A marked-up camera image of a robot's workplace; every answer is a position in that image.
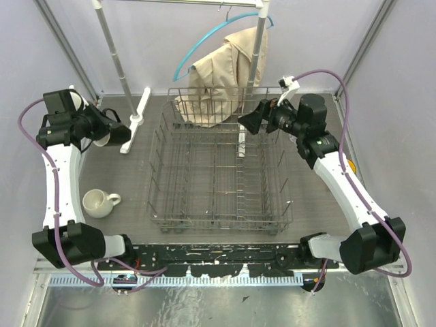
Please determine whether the white metal clothes rack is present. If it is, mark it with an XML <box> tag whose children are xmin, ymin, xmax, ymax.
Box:
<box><xmin>91</xmin><ymin>1</ymin><xmax>272</xmax><ymax>155</ymax></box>

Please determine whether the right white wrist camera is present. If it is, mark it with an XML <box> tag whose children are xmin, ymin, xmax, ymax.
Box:
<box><xmin>277</xmin><ymin>76</ymin><xmax>300</xmax><ymax>106</ymax></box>

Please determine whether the white slotted cable duct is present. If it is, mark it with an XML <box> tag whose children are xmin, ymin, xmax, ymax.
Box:
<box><xmin>48</xmin><ymin>273</ymin><xmax>304</xmax><ymax>287</ymax></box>

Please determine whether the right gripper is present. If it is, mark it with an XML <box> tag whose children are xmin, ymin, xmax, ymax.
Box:
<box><xmin>238</xmin><ymin>93</ymin><xmax>306</xmax><ymax>138</ymax></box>

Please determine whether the black mug cream inside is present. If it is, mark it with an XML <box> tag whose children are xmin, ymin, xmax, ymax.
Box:
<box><xmin>93</xmin><ymin>108</ymin><xmax>131</xmax><ymax>147</ymax></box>

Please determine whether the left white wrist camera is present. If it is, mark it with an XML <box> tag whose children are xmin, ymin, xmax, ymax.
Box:
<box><xmin>68</xmin><ymin>85</ymin><xmax>89</xmax><ymax>111</ymax></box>

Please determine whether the cream speckled ceramic mug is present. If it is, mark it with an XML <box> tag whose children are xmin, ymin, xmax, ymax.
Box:
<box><xmin>82</xmin><ymin>189</ymin><xmax>121</xmax><ymax>219</ymax></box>

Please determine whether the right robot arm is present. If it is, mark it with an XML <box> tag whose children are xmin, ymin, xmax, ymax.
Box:
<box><xmin>238</xmin><ymin>94</ymin><xmax>406</xmax><ymax>275</ymax></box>

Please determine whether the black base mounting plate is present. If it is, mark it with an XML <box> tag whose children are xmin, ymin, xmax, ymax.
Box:
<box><xmin>97</xmin><ymin>243</ymin><xmax>340</xmax><ymax>279</ymax></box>

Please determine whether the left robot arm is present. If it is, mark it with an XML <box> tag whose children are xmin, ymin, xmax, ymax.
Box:
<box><xmin>31</xmin><ymin>87</ymin><xmax>136</xmax><ymax>270</ymax></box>

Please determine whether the beige cloth garment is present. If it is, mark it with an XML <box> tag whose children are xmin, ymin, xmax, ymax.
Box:
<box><xmin>174</xmin><ymin>27</ymin><xmax>257</xmax><ymax>127</ymax></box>

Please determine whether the grey wire dish rack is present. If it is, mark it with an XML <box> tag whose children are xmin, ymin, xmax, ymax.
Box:
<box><xmin>145</xmin><ymin>87</ymin><xmax>293</xmax><ymax>235</ymax></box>

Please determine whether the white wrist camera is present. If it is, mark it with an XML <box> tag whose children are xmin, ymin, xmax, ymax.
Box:
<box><xmin>68</xmin><ymin>85</ymin><xmax>89</xmax><ymax>111</ymax></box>
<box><xmin>277</xmin><ymin>76</ymin><xmax>300</xmax><ymax>106</ymax></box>

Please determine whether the teal clothes hanger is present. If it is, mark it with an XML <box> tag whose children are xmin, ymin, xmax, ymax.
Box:
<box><xmin>172</xmin><ymin>9</ymin><xmax>275</xmax><ymax>82</ymax></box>

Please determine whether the yellow plastic cup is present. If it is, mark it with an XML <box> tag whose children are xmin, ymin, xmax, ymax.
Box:
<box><xmin>347</xmin><ymin>159</ymin><xmax>357</xmax><ymax>174</ymax></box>

